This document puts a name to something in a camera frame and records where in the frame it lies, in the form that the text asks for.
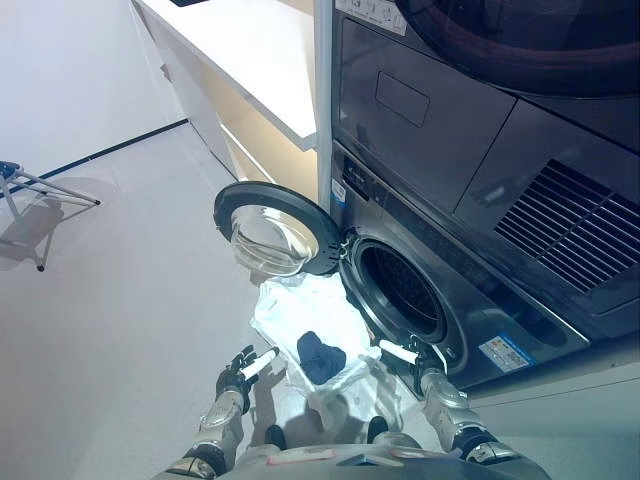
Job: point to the dark blue clothes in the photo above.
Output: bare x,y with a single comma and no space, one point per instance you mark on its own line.
320,357

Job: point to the white counter cabinet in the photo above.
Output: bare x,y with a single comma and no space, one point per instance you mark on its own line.
240,55

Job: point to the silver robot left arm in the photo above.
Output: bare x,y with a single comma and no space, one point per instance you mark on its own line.
220,415

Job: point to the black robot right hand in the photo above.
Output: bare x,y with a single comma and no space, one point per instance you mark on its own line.
427,357

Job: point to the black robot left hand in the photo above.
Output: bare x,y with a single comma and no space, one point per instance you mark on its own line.
235,377

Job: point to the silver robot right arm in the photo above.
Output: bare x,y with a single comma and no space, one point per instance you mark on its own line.
450,400

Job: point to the clear plastic laundry bag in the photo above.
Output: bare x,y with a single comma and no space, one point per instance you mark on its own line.
320,320

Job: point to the white dryer label sticker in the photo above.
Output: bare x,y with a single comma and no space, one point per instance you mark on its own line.
370,12

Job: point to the grey vertical pillar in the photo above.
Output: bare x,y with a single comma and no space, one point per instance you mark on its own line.
324,100

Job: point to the dark grey dryer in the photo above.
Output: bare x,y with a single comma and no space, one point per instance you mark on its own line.
440,115

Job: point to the round glass washer door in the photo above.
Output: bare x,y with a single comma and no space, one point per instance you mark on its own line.
270,225

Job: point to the dark grey washing machine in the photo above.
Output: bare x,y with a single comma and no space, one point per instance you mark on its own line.
500,310

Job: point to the blue energy label sticker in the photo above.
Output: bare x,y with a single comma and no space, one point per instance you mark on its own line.
505,352

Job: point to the small blue white sticker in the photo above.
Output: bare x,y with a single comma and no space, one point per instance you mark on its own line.
338,191

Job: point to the grey robot torso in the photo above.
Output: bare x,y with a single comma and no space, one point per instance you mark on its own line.
350,462

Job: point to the silver robot right leg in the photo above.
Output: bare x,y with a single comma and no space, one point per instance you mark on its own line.
378,427

